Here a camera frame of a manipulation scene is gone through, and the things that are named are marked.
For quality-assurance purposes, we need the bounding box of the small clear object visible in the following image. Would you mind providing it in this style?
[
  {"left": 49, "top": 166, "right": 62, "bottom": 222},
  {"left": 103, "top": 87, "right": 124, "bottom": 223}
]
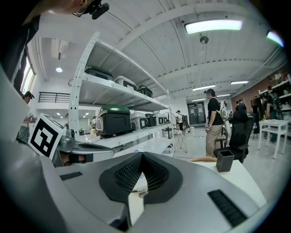
[{"left": 131, "top": 187, "right": 150, "bottom": 198}]

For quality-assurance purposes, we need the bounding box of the black balcony railing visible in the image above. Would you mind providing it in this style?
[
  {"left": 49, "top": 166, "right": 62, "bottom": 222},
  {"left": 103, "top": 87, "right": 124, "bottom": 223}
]
[{"left": 38, "top": 91, "right": 71, "bottom": 104}]

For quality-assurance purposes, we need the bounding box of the small white side table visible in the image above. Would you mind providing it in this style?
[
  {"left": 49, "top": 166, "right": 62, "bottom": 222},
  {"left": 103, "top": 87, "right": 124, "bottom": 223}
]
[{"left": 257, "top": 119, "right": 290, "bottom": 160}]

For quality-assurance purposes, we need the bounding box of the black square pen holder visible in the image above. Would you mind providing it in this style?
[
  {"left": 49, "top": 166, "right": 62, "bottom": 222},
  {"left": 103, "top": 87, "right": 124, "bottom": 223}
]
[{"left": 216, "top": 150, "right": 235, "bottom": 173}]

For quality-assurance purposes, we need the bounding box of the person's black shirt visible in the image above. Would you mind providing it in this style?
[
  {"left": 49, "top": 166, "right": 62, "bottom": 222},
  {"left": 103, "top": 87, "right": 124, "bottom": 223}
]
[{"left": 0, "top": 15, "right": 42, "bottom": 93}]

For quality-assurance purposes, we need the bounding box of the long ceiling light panel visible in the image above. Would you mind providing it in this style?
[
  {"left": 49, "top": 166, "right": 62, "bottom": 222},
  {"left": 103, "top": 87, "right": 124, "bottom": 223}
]
[
  {"left": 266, "top": 30, "right": 285, "bottom": 48},
  {"left": 184, "top": 19, "right": 244, "bottom": 35}
]

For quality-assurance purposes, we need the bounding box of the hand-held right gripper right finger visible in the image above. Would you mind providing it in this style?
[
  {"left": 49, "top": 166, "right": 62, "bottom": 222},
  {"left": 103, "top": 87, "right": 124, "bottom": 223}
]
[{"left": 127, "top": 152, "right": 261, "bottom": 233}]

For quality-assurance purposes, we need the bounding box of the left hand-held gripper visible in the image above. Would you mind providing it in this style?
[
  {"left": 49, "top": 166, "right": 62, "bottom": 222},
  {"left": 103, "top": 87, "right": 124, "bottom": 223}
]
[{"left": 27, "top": 113, "right": 115, "bottom": 162}]

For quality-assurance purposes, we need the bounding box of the tan wooden curved piece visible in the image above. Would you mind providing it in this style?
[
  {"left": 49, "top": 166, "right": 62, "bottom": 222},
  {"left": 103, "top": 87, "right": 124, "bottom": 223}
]
[{"left": 189, "top": 156, "right": 218, "bottom": 162}]

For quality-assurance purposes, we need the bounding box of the white wall shelf unit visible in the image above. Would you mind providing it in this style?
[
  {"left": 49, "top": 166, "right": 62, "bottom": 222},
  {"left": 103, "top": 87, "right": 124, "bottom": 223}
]
[{"left": 258, "top": 74, "right": 291, "bottom": 137}]

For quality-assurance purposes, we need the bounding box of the wire frame stool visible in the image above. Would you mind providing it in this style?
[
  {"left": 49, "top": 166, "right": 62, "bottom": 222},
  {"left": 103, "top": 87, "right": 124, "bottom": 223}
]
[{"left": 173, "top": 132, "right": 188, "bottom": 153}]

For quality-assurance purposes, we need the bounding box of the black double door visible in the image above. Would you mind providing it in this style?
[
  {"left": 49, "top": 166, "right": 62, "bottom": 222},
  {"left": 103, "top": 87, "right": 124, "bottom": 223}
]
[{"left": 186, "top": 101, "right": 207, "bottom": 126}]

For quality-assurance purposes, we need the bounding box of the white metal shelf rack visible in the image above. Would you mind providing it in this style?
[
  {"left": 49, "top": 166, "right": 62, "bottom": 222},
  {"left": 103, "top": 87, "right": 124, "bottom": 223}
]
[{"left": 68, "top": 31, "right": 176, "bottom": 158}]

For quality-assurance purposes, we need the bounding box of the large green lid black box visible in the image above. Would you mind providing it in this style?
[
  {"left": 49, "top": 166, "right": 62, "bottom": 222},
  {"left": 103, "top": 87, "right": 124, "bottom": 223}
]
[{"left": 95, "top": 104, "right": 136, "bottom": 138}]

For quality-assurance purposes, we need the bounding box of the green lid storage box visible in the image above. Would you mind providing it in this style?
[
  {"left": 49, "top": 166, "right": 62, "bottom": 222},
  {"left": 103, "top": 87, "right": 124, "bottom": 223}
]
[
  {"left": 137, "top": 84, "right": 153, "bottom": 99},
  {"left": 145, "top": 113, "right": 158, "bottom": 127},
  {"left": 84, "top": 65, "right": 114, "bottom": 81}
]

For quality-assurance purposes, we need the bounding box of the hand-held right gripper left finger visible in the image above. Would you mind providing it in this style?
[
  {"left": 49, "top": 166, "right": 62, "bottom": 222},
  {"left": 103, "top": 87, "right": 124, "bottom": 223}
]
[{"left": 55, "top": 152, "right": 143, "bottom": 233}]

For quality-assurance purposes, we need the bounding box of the black head-mounted camera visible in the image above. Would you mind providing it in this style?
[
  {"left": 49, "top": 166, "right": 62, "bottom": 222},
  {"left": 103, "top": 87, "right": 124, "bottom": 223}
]
[{"left": 72, "top": 0, "right": 110, "bottom": 20}]

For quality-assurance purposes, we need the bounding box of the black mesh office chair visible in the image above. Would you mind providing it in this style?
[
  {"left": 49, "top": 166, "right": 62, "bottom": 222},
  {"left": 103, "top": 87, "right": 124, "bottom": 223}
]
[{"left": 213, "top": 116, "right": 254, "bottom": 164}]

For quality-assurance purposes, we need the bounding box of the person's head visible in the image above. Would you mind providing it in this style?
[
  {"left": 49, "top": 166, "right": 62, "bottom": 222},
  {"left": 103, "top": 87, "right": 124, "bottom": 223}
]
[{"left": 44, "top": 0, "right": 91, "bottom": 16}]

